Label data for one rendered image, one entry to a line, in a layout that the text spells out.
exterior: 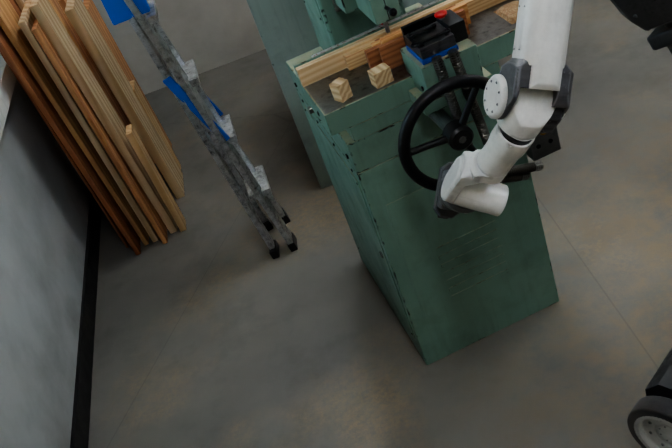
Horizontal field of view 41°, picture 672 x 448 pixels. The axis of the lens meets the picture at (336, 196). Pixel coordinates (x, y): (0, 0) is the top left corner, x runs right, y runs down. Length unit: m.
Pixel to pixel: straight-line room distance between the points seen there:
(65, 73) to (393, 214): 1.43
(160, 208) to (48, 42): 0.79
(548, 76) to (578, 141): 1.82
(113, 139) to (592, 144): 1.75
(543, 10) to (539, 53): 0.07
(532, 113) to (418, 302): 1.04
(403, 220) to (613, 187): 1.00
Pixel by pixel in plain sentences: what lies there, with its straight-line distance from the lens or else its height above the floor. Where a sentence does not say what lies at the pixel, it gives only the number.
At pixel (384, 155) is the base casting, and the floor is 0.73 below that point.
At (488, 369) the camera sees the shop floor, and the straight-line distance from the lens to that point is 2.59.
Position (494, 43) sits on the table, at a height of 0.89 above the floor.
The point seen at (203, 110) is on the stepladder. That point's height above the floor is 0.65.
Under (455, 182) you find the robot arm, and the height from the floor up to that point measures 0.92.
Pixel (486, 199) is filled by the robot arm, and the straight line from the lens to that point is 1.74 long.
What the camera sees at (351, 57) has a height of 0.93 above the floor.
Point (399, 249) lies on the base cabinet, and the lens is 2.35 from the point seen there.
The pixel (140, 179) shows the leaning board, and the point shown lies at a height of 0.28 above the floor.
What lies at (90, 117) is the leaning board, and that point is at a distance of 3.30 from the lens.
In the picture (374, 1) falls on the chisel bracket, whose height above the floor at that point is 1.06.
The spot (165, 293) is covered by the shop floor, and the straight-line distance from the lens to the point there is 3.33.
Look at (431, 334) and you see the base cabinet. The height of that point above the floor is 0.11.
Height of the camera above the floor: 1.91
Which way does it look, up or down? 34 degrees down
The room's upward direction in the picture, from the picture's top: 21 degrees counter-clockwise
